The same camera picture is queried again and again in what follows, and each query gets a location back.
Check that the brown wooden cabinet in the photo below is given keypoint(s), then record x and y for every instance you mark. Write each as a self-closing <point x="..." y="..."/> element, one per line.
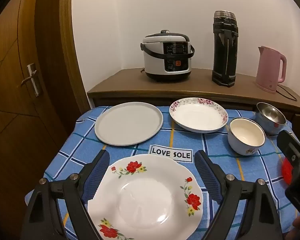
<point x="190" y="85"/>

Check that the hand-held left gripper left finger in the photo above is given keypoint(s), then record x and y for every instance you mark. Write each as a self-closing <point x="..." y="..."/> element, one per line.
<point x="97" y="177"/>

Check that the blue stainless steel bowl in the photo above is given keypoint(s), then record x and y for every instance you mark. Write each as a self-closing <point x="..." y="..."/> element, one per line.
<point x="270" y="113"/>

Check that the person's right hand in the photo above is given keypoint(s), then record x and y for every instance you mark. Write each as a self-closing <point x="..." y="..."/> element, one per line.
<point x="299" y="226"/>

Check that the white enamel bowl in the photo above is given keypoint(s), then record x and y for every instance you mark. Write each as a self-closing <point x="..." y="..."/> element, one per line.
<point x="245" y="132"/>

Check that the pink electric kettle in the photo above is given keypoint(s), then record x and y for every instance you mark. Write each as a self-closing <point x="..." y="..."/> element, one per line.
<point x="267" y="70"/>

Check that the plain grey plate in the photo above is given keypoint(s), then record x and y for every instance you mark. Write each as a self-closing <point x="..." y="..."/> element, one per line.
<point x="128" y="123"/>

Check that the white plate with red flowers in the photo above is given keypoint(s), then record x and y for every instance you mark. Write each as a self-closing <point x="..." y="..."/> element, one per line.
<point x="145" y="197"/>

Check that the worn black thermos flask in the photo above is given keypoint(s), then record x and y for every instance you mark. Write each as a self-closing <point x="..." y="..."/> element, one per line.
<point x="225" y="55"/>

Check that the wooden door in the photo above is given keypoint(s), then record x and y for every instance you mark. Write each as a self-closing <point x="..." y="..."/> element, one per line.
<point x="10" y="105"/>

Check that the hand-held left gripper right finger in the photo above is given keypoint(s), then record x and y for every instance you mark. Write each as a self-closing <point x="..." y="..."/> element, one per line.
<point x="207" y="175"/>

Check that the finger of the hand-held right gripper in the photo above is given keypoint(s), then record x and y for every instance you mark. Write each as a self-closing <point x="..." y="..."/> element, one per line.
<point x="290" y="145"/>

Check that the wooden door frame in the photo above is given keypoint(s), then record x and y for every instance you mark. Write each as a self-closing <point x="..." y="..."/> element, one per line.
<point x="67" y="55"/>

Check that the white and black rice cooker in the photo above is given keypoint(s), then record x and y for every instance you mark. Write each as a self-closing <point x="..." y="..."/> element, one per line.
<point x="165" y="55"/>

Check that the red bowl with pink inside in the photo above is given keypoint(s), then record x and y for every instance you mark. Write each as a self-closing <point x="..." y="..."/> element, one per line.
<point x="286" y="170"/>

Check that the blue checked cloth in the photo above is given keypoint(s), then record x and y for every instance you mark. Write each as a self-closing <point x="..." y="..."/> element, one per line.
<point x="185" y="140"/>

